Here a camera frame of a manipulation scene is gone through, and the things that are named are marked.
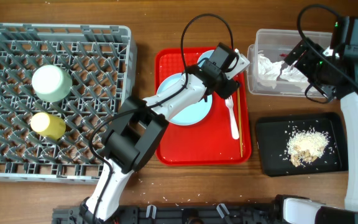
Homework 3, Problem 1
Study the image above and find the white plastic fork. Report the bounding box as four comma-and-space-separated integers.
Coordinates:
225, 96, 239, 139

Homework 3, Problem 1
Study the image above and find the large light blue plate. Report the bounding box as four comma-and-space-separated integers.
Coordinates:
157, 73, 213, 126

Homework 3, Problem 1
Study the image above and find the white paper napkin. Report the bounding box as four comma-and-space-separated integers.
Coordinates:
257, 51, 307, 83

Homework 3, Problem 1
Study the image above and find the pale green bowl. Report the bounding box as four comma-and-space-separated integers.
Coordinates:
32, 65, 73, 103

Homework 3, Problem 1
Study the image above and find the yellow plastic cup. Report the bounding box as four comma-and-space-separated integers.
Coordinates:
30, 112, 66, 140

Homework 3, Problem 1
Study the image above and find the small light blue bowl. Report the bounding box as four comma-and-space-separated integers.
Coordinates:
197, 50, 214, 67

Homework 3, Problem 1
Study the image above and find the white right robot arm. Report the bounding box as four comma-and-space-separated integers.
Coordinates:
280, 38, 358, 223

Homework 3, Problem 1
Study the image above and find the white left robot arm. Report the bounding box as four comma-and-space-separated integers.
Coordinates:
80, 57, 249, 223

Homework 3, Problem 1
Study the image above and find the clear plastic waste bin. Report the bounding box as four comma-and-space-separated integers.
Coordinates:
246, 29, 351, 98

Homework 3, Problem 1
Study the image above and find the black food waste tray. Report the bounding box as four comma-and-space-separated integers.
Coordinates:
256, 112, 349, 177

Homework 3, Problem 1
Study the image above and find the grey plastic dishwasher rack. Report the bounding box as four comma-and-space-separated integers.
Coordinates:
0, 23, 137, 184

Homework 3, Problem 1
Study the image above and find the wooden chopstick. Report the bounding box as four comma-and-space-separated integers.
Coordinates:
237, 88, 243, 158

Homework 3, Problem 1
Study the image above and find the red plastic serving tray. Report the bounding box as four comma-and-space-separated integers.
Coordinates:
154, 46, 252, 166

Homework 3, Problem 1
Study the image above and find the pile of rice scraps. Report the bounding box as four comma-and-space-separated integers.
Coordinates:
280, 126, 336, 167

